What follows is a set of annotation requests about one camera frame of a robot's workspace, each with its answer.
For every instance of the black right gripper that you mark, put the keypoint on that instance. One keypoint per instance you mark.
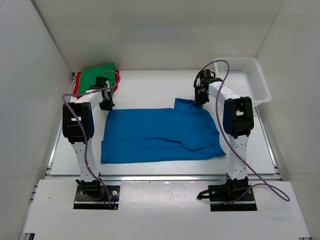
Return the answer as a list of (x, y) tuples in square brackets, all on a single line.
[(199, 101)]

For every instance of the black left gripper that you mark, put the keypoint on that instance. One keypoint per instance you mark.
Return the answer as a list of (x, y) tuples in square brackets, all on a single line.
[(108, 107)]

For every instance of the blue t shirt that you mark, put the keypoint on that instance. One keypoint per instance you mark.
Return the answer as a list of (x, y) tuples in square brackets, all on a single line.
[(186, 132)]

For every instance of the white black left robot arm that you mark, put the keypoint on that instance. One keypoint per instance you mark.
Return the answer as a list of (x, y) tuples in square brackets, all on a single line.
[(78, 128)]

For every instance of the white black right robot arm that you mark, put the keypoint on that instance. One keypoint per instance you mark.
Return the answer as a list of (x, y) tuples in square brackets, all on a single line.
[(237, 123)]

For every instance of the folded green t shirt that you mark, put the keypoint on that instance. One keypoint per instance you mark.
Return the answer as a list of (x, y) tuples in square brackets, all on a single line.
[(92, 75)]

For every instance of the folded red t shirt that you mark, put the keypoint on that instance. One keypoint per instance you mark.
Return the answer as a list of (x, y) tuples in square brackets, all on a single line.
[(77, 85)]

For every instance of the white perforated plastic basket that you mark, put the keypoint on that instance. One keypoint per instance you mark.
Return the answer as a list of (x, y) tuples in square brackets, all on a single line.
[(244, 76)]

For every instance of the aluminium table rail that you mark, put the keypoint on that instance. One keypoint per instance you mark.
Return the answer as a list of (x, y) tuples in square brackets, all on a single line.
[(179, 177)]

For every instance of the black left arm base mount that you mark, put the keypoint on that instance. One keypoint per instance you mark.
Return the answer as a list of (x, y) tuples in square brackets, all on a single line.
[(92, 196)]

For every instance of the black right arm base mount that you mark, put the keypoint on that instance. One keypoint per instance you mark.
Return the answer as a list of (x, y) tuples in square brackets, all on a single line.
[(230, 197)]

